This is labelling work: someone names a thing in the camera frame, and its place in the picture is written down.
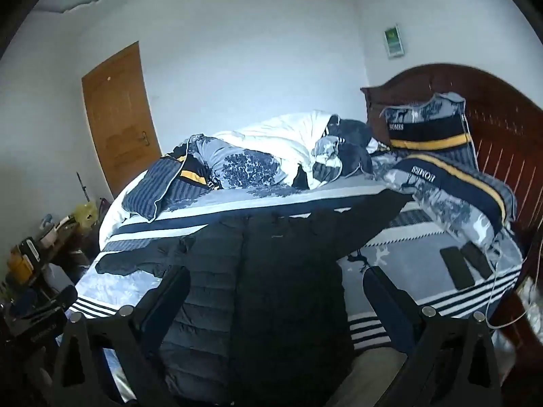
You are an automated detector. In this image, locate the black puffer jacket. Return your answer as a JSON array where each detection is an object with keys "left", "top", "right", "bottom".
[{"left": 95, "top": 189, "right": 414, "bottom": 407}]

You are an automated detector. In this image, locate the cluttered side table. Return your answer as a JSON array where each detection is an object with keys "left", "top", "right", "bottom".
[{"left": 0, "top": 197, "right": 105, "bottom": 318}]

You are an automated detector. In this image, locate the upright navy yellow striped pillow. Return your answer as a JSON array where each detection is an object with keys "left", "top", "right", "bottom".
[{"left": 379, "top": 92, "right": 479, "bottom": 167}]

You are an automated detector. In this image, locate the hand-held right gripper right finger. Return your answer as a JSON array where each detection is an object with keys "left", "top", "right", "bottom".
[{"left": 362, "top": 265, "right": 503, "bottom": 407}]

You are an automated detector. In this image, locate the blue pinstriped pillow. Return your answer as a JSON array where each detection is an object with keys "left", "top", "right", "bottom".
[{"left": 122, "top": 153, "right": 213, "bottom": 223}]

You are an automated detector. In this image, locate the wooden door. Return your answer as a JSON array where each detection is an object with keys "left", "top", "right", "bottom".
[{"left": 81, "top": 41, "right": 163, "bottom": 199}]

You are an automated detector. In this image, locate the wooden bed headboard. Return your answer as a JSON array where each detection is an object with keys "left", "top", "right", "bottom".
[{"left": 360, "top": 63, "right": 543, "bottom": 264}]

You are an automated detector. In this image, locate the flat navy yellow striped pillow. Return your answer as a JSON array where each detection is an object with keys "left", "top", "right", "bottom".
[{"left": 373, "top": 150, "right": 518, "bottom": 247}]

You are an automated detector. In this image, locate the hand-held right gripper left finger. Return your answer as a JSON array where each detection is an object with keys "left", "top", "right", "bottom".
[{"left": 54, "top": 265, "right": 192, "bottom": 407}]

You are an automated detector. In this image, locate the green wall calendar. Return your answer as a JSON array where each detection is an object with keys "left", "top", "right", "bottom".
[{"left": 384, "top": 24, "right": 405, "bottom": 58}]

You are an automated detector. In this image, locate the yellow plastic bag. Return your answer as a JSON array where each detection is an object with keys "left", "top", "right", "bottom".
[{"left": 74, "top": 203, "right": 99, "bottom": 226}]

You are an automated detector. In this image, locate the black smartphone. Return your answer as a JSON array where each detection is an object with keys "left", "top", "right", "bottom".
[
  {"left": 440, "top": 246, "right": 476, "bottom": 291},
  {"left": 460, "top": 241, "right": 495, "bottom": 280}
]

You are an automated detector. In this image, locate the white and blue tree-print quilt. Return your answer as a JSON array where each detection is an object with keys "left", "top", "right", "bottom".
[{"left": 170, "top": 110, "right": 382, "bottom": 191}]

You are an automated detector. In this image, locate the white charging cable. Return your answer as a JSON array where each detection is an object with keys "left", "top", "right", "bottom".
[{"left": 460, "top": 106, "right": 543, "bottom": 331}]

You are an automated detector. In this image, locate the thin black stand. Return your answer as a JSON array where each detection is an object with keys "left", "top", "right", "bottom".
[{"left": 75, "top": 172, "right": 92, "bottom": 204}]

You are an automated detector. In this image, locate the bed with deer print sheet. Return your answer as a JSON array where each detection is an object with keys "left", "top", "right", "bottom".
[{"left": 68, "top": 169, "right": 531, "bottom": 407}]

